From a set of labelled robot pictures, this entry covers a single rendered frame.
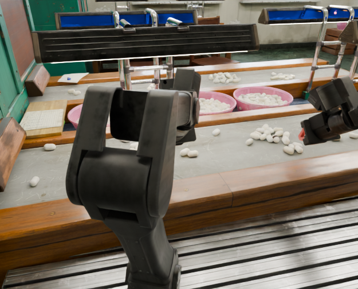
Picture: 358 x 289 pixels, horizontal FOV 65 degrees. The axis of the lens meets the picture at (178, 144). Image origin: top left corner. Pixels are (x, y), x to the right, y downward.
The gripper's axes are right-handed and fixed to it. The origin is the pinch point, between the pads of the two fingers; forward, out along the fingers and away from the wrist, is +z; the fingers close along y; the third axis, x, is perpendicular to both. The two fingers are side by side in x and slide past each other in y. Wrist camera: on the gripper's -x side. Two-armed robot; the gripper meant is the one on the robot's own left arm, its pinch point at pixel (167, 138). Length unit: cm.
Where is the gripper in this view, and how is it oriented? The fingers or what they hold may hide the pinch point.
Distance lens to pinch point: 75.0
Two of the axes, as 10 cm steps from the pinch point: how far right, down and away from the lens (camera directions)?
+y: -9.6, 1.3, -2.3
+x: 1.7, 9.7, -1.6
